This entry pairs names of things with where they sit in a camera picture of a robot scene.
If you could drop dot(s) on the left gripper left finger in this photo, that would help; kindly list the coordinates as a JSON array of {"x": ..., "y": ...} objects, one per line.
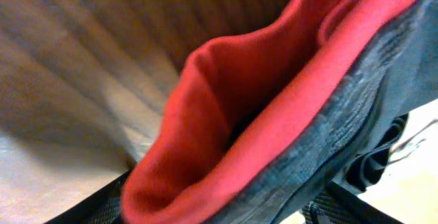
[{"x": 102, "y": 207}]

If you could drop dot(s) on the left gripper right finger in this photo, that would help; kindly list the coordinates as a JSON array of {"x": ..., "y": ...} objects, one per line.
[{"x": 336, "y": 205}]

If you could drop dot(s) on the black leggings red waistband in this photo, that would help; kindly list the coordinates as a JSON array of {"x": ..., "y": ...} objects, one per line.
[{"x": 260, "y": 123}]

